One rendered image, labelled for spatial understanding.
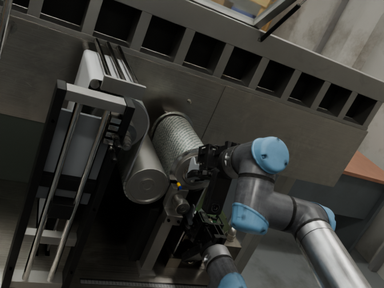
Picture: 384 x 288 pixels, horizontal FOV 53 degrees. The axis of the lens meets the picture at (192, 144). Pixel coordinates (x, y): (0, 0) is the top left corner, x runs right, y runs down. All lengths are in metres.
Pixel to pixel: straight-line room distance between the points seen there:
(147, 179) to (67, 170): 0.26
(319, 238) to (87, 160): 0.51
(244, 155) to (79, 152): 0.36
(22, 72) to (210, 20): 0.60
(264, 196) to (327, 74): 0.90
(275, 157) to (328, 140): 0.98
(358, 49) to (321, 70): 3.30
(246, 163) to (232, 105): 0.67
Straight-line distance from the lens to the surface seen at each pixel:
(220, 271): 1.00
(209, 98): 1.39
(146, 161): 1.09
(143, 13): 1.25
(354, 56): 4.86
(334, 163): 1.84
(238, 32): 1.36
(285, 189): 2.02
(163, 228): 1.14
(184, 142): 1.13
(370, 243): 4.34
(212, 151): 0.96
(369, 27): 4.89
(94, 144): 0.86
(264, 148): 0.77
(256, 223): 0.76
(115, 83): 0.91
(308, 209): 0.83
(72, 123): 0.83
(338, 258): 0.74
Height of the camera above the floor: 1.72
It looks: 21 degrees down
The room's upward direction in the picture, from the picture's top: 24 degrees clockwise
